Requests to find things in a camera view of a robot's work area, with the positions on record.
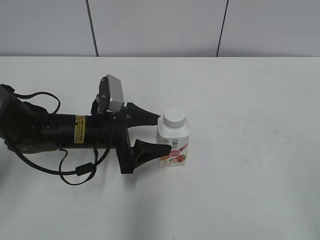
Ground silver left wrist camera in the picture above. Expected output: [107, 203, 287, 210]
[96, 74, 124, 114]

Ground white strawberry drink bottle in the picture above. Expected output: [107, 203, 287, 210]
[156, 116, 191, 168]

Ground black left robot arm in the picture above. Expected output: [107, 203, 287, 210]
[0, 84, 172, 176]

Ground white plastic bottle cap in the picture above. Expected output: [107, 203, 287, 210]
[163, 107, 186, 129]

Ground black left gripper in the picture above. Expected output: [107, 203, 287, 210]
[87, 102, 171, 174]

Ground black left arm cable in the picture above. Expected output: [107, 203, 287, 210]
[9, 91, 112, 186]

